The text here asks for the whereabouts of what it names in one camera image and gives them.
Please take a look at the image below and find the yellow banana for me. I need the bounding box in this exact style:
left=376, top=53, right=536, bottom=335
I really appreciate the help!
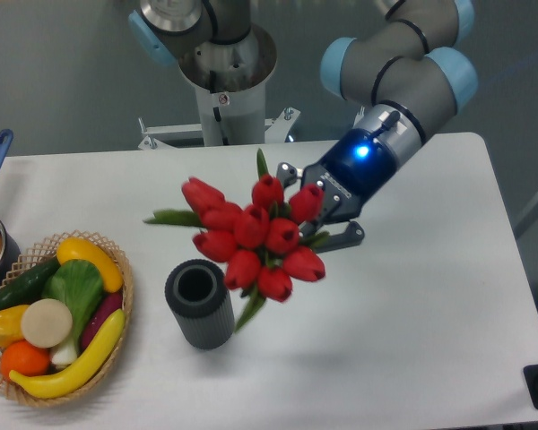
left=9, top=309, right=126, bottom=400

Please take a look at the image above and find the woven wicker basket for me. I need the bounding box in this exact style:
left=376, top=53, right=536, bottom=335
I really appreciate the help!
left=0, top=231, right=134, bottom=408

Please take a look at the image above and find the white metal base frame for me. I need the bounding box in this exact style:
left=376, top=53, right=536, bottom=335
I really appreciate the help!
left=137, top=107, right=300, bottom=151

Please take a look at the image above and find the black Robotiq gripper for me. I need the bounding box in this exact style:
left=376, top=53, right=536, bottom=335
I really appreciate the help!
left=276, top=104, right=421, bottom=249

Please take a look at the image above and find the green bok choy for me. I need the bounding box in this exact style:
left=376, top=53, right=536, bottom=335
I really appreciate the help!
left=41, top=260, right=103, bottom=369

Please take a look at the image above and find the dark green cucumber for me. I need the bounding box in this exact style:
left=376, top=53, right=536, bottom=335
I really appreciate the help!
left=0, top=258, right=60, bottom=311

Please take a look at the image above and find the yellow squash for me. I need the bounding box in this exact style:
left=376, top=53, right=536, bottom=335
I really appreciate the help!
left=56, top=236, right=123, bottom=293

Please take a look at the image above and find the purple sweet potato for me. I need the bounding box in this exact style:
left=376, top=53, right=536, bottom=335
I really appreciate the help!
left=80, top=291, right=123, bottom=351

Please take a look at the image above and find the yellow bell pepper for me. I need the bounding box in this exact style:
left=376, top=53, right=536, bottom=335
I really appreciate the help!
left=0, top=305, right=30, bottom=348

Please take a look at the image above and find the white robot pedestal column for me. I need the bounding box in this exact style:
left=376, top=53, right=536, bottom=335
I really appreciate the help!
left=178, top=24, right=277, bottom=147

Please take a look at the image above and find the dark grey ribbed vase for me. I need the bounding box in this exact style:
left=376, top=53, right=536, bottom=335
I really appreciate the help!
left=164, top=259, right=235, bottom=350

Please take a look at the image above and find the beige round mushroom slice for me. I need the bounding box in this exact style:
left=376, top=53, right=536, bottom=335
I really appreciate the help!
left=21, top=298, right=73, bottom=348

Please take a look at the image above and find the red tulip bouquet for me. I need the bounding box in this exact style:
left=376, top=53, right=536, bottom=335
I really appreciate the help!
left=146, top=151, right=329, bottom=331

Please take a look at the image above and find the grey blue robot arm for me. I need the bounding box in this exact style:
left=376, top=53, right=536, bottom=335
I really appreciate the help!
left=128, top=1, right=478, bottom=252

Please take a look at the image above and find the orange fruit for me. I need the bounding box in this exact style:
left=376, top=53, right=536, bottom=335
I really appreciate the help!
left=0, top=340, right=50, bottom=380

